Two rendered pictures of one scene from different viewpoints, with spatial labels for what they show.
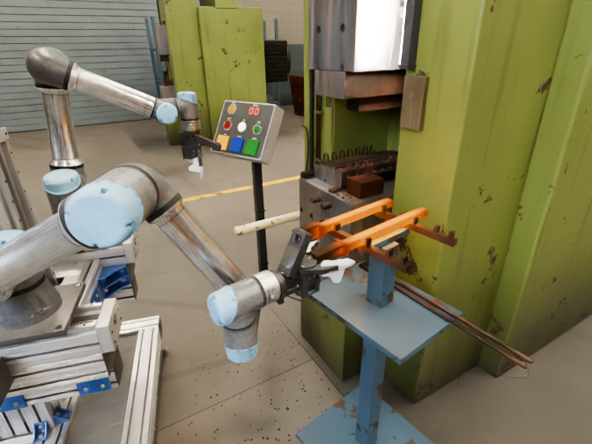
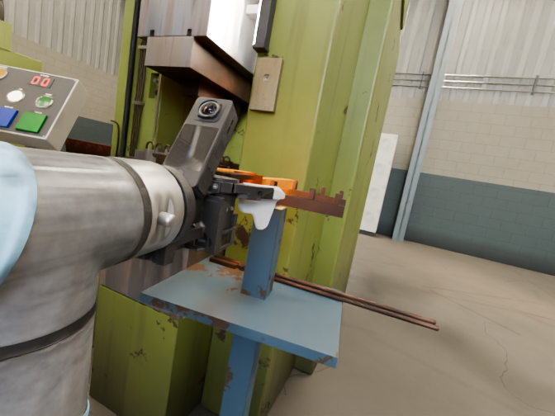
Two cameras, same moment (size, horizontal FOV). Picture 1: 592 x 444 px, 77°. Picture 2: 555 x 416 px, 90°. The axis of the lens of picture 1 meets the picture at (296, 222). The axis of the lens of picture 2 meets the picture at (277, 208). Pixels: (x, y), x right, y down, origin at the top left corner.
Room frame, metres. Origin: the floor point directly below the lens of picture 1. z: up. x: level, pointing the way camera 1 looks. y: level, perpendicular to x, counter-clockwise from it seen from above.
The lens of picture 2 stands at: (0.48, 0.12, 1.00)
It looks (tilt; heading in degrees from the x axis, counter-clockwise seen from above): 8 degrees down; 321
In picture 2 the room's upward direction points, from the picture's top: 10 degrees clockwise
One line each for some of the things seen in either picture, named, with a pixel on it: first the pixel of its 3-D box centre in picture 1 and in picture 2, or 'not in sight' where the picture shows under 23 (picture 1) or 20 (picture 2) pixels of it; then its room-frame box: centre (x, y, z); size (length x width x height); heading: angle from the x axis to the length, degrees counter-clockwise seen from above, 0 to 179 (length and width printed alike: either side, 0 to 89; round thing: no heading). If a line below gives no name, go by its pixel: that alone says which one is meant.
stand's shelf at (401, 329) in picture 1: (379, 303); (255, 295); (0.97, -0.26, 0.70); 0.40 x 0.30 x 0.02; 38
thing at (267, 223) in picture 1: (274, 221); not in sight; (1.77, 0.11, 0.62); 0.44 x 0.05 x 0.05; 120
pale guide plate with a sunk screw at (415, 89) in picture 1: (413, 102); (266, 85); (1.30, -0.41, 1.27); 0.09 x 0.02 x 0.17; 30
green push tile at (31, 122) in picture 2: (252, 147); (32, 123); (1.80, 0.21, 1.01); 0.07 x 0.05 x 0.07; 55
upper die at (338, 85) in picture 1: (371, 80); (206, 76); (1.62, -0.32, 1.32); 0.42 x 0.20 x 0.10; 120
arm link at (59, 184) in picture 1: (64, 189); not in sight; (1.29, 0.85, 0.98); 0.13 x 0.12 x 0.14; 23
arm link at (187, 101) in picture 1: (187, 106); not in sight; (1.60, 0.44, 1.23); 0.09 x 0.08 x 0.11; 113
